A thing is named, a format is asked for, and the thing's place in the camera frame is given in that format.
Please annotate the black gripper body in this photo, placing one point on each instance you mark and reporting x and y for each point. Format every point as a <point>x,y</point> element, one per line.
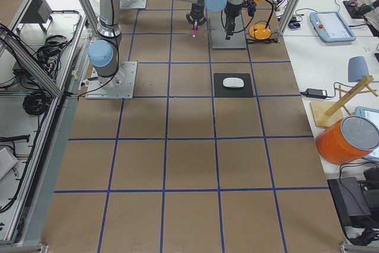
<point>196,10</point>
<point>230,19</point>

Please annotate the pink marker pen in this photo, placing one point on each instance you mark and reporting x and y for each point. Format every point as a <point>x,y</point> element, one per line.
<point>194,29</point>

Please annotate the white computer mouse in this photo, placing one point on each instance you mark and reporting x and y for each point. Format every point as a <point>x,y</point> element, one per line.
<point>233,82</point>

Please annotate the black mousepad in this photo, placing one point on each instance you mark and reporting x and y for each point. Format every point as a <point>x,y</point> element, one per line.
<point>222,92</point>

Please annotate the orange desk lamp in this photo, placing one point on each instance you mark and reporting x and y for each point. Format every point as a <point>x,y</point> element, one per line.
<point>259,29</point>

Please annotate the blue teach pendant tablet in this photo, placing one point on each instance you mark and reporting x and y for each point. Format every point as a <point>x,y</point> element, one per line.
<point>331,27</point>

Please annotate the black power adapter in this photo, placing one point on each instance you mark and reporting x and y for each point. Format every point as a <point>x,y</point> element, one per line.
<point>316,93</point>

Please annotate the wooden stand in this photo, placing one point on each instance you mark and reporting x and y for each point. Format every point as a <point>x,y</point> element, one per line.
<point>326,113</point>

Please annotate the orange cylindrical container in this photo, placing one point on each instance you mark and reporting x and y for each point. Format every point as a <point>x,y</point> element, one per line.
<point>338,143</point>

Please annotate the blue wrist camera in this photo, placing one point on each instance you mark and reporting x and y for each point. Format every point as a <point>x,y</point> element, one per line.
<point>250,6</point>

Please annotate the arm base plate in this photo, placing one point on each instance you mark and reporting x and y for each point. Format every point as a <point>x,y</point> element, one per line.
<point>120,87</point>

